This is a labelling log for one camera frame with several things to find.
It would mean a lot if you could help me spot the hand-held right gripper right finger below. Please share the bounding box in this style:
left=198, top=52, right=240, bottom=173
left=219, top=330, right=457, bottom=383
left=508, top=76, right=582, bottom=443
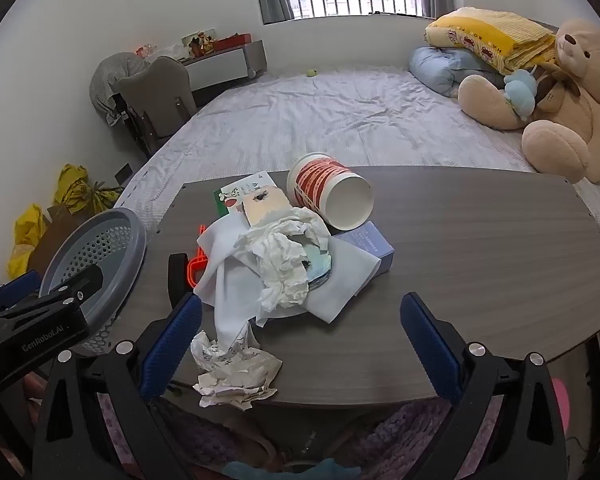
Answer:
left=399, top=291, right=566, bottom=480

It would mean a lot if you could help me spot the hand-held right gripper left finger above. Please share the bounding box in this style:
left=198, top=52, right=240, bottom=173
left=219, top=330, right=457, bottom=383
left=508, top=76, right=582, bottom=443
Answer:
left=32, top=292, right=203, bottom=480

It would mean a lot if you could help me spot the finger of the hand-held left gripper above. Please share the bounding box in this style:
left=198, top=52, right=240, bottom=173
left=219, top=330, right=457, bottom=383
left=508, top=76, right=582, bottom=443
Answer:
left=0, top=270, right=43, bottom=318
left=40, top=264, right=104, bottom=311

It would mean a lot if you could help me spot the grey perforated plastic basket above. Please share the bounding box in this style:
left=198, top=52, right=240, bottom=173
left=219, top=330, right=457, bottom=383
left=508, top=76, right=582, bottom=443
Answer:
left=39, top=207, right=147, bottom=356

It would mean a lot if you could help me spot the printed paper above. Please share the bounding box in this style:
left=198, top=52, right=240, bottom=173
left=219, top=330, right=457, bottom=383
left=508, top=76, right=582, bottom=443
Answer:
left=190, top=330, right=284, bottom=408

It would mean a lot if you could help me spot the orange plastic piece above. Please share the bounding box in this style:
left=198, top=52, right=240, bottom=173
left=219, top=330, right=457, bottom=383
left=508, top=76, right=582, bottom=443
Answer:
left=192, top=225, right=216, bottom=286

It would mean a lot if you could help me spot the light blue carton box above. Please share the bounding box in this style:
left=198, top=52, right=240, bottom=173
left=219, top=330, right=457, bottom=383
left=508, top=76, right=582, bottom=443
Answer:
left=332, top=220, right=396, bottom=278

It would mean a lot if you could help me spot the white tissue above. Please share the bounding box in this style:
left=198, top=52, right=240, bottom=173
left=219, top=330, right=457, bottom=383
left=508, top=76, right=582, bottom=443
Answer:
left=235, top=207, right=331, bottom=311

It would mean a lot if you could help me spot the pad with fuzzy backing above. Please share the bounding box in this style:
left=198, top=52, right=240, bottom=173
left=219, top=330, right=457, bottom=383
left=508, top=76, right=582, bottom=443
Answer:
left=240, top=187, right=333, bottom=288

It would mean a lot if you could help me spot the green and white medicine box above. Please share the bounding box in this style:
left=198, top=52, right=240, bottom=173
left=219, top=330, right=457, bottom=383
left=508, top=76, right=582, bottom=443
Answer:
left=212, top=171, right=281, bottom=218

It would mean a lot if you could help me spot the red and white paper cup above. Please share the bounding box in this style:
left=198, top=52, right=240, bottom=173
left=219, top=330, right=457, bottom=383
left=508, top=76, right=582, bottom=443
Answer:
left=286, top=152, right=376, bottom=233

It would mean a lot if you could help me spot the brown cardboard box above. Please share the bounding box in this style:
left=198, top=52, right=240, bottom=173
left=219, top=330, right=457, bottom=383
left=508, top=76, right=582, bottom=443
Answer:
left=27, top=202, right=96, bottom=276

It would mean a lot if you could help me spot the large yellow plastic bag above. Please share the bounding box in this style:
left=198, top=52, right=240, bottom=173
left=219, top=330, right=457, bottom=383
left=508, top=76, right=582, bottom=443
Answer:
left=7, top=203, right=51, bottom=281

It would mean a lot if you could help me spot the yellow sack with tied top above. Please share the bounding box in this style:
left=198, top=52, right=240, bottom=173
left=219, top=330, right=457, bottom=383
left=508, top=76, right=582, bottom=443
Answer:
left=85, top=182, right=124, bottom=213

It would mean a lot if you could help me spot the purple fluffy rug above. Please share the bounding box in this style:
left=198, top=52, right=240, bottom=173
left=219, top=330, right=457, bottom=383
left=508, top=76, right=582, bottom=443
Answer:
left=95, top=390, right=506, bottom=480

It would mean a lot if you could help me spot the crumpled yellow bag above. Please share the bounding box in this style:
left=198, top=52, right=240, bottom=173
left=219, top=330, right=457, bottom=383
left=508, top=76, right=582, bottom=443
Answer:
left=54, top=163, right=92, bottom=207

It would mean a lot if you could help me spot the beige padded chair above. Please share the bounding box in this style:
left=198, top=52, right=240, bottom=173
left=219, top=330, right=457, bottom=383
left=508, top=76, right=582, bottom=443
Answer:
left=117, top=56, right=198, bottom=156

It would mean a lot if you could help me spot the grey cloth cover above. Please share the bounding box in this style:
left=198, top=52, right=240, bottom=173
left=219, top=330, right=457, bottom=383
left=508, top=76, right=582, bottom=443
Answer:
left=89, top=51, right=153, bottom=126

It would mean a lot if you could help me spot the bed with white sheet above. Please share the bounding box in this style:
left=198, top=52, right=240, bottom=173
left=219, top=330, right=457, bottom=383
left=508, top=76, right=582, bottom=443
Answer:
left=112, top=65, right=600, bottom=241

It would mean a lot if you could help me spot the large beige teddy bear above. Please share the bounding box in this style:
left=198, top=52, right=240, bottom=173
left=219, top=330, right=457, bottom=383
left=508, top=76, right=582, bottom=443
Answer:
left=457, top=19, right=600, bottom=184

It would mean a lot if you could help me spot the small blue plush toy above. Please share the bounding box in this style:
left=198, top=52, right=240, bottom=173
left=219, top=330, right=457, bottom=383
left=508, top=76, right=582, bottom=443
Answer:
left=503, top=69, right=537, bottom=122

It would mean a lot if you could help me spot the decorated gift box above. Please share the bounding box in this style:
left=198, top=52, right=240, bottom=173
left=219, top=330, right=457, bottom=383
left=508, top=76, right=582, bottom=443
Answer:
left=181, top=30, right=217, bottom=57

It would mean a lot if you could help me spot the red flat box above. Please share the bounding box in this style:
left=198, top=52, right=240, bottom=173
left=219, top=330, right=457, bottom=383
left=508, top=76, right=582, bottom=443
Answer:
left=212, top=33, right=252, bottom=52

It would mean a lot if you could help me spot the folded yellow blanket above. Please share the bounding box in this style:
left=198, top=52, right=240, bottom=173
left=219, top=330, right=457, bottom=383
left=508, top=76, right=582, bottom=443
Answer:
left=425, top=6, right=557, bottom=75

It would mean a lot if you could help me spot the white wall desk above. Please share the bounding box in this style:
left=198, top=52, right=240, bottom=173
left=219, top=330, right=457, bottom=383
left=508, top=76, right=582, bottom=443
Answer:
left=182, top=40, right=268, bottom=93

